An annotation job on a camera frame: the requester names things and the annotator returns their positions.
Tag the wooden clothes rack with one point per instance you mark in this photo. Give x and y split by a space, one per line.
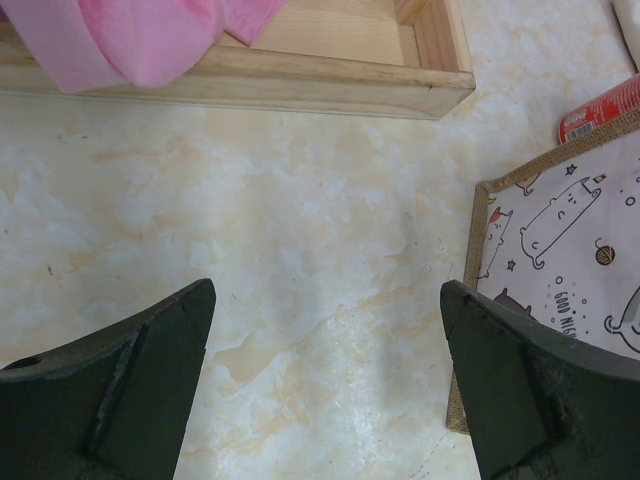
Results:
406 59

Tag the red can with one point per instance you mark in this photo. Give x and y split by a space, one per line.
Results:
604 108

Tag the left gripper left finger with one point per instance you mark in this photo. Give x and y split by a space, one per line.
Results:
113 404

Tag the pink shirt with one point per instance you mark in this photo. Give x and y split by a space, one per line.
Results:
86 45

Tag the brown canvas tote bag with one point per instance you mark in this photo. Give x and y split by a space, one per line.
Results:
557 239

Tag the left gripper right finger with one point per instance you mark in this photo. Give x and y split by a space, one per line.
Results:
539 404

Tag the beige cloth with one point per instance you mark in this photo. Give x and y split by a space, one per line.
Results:
628 16

